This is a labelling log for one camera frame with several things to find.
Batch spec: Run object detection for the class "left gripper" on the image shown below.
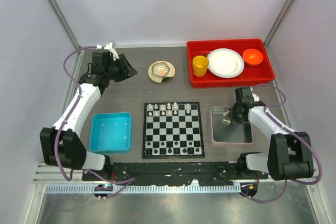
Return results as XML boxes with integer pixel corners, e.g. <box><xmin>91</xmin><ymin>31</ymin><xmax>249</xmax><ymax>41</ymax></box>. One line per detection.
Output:
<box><xmin>105</xmin><ymin>55</ymin><xmax>137</xmax><ymax>83</ymax></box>

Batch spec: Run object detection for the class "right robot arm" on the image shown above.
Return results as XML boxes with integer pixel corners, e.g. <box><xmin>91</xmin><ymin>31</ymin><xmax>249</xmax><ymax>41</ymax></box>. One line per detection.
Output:
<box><xmin>229</xmin><ymin>88</ymin><xmax>314</xmax><ymax>181</ymax></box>

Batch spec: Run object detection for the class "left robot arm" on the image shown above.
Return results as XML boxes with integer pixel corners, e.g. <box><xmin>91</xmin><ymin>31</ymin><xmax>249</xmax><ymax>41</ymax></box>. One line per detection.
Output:
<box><xmin>39</xmin><ymin>42</ymin><xmax>137</xmax><ymax>182</ymax></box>

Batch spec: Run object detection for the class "pile of white pieces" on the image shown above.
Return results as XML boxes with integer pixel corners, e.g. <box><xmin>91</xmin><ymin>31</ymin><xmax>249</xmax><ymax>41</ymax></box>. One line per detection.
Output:
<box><xmin>222</xmin><ymin>111</ymin><xmax>231</xmax><ymax>125</ymax></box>

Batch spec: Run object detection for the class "black white chess board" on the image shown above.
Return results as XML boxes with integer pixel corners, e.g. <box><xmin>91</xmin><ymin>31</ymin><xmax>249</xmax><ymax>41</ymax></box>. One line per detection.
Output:
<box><xmin>142</xmin><ymin>102</ymin><xmax>205</xmax><ymax>159</ymax></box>

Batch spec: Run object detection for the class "red plastic bin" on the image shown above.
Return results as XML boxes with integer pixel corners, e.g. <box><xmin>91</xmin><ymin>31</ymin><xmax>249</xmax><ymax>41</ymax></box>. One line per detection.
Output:
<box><xmin>186</xmin><ymin>38</ymin><xmax>275</xmax><ymax>88</ymax></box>

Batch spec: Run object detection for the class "silver metal tray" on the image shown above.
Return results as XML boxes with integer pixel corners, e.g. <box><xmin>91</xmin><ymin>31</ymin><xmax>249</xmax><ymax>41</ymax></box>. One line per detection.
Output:
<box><xmin>210</xmin><ymin>106</ymin><xmax>253</xmax><ymax>147</ymax></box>

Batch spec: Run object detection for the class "beige saucer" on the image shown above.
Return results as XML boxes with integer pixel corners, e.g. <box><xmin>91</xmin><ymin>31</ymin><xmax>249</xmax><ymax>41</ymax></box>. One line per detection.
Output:
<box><xmin>148</xmin><ymin>60</ymin><xmax>175</xmax><ymax>83</ymax></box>

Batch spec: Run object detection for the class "white paper plate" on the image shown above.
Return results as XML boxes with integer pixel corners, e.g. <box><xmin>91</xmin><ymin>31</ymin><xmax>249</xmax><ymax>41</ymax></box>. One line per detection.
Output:
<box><xmin>207</xmin><ymin>48</ymin><xmax>245</xmax><ymax>79</ymax></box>

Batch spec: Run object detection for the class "patterned small bowl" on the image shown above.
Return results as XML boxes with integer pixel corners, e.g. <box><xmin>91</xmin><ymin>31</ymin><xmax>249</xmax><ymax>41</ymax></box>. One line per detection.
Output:
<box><xmin>152</xmin><ymin>61</ymin><xmax>170</xmax><ymax>77</ymax></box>

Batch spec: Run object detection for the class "orange plastic bowl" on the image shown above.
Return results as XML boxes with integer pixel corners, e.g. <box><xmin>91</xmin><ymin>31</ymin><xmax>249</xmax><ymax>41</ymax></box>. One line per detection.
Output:
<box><xmin>243</xmin><ymin>48</ymin><xmax>264</xmax><ymax>66</ymax></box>

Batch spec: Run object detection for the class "yellow plastic cup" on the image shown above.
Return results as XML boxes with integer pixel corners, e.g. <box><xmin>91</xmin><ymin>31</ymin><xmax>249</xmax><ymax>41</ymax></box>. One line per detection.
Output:
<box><xmin>192</xmin><ymin>56</ymin><xmax>209</xmax><ymax>77</ymax></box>

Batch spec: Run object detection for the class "blue plastic tray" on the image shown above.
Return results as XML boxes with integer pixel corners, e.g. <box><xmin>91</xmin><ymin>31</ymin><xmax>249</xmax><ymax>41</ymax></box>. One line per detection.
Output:
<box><xmin>89</xmin><ymin>112</ymin><xmax>132</xmax><ymax>154</ymax></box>

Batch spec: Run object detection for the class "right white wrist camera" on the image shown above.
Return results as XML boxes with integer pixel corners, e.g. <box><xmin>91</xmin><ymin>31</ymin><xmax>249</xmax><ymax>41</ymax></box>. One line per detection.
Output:
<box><xmin>250</xmin><ymin>87</ymin><xmax>260</xmax><ymax>102</ymax></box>

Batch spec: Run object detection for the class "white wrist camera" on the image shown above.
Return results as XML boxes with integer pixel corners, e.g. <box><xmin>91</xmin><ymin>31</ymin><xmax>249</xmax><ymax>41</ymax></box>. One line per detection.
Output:
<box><xmin>96</xmin><ymin>41</ymin><xmax>119</xmax><ymax>61</ymax></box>
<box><xmin>250</xmin><ymin>87</ymin><xmax>260</xmax><ymax>102</ymax></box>

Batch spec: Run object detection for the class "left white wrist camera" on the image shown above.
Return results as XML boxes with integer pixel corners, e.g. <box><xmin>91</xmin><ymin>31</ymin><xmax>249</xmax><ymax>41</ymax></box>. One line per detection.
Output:
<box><xmin>96</xmin><ymin>41</ymin><xmax>119</xmax><ymax>61</ymax></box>

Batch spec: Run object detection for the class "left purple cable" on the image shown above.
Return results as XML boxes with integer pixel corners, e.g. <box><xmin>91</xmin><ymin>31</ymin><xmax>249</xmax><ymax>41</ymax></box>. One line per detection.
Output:
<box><xmin>54</xmin><ymin>45</ymin><xmax>136</xmax><ymax>201</ymax></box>

